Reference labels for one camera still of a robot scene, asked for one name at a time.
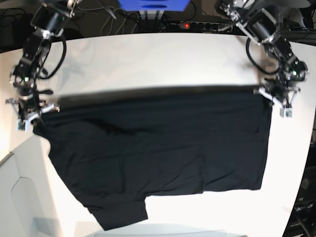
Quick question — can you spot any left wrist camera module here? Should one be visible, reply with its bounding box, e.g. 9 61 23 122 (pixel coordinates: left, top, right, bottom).
280 107 293 118

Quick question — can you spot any blue plastic box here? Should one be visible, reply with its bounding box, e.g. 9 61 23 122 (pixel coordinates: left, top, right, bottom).
118 0 190 11

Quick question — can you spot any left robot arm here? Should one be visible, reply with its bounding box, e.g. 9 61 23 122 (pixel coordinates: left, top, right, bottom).
217 0 309 112

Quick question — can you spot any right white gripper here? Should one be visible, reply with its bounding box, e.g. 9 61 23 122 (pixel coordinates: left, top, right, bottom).
5 98 60 126

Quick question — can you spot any black power strip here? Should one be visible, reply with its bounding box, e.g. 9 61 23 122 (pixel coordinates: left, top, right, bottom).
158 21 234 34

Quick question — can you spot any black T-shirt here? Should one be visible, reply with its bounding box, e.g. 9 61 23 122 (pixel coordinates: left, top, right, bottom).
33 89 273 231

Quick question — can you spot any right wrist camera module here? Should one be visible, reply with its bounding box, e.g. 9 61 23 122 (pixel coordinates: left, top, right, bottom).
16 119 31 132

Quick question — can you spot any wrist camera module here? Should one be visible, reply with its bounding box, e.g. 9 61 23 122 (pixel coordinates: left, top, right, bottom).
16 119 31 132
280 107 293 118

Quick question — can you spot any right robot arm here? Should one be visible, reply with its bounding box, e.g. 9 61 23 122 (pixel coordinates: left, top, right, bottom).
6 0 80 131

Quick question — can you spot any black box with white lettering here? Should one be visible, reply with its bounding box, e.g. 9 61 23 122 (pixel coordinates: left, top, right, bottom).
283 165 316 237

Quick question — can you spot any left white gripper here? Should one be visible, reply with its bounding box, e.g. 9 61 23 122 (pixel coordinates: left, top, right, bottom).
254 85 301 109

